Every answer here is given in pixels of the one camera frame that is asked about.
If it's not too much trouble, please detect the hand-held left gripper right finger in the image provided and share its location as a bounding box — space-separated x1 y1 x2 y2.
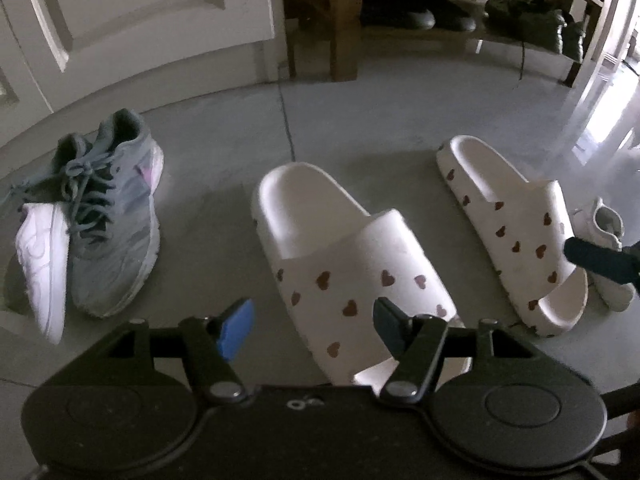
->
373 296 525 406

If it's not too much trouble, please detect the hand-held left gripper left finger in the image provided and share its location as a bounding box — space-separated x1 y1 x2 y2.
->
101 297 256 406

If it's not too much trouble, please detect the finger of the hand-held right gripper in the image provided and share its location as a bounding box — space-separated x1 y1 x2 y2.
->
563 237 640 294

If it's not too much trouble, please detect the white heart-print slide sandal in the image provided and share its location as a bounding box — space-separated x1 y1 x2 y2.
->
436 134 590 339
251 162 464 389

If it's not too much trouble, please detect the grey lace-up sneaker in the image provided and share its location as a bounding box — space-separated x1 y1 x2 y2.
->
10 108 165 319

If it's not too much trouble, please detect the white sneaker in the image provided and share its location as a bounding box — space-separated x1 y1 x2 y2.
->
15 203 69 345
570 197 637 312

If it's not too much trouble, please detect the dark green shoe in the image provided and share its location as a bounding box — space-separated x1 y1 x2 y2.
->
560 19 587 62
483 0 567 54

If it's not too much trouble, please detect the wooden shoe rack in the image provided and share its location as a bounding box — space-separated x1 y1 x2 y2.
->
280 0 622 87

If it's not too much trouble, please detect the white panelled door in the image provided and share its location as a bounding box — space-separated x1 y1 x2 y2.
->
0 0 289 117

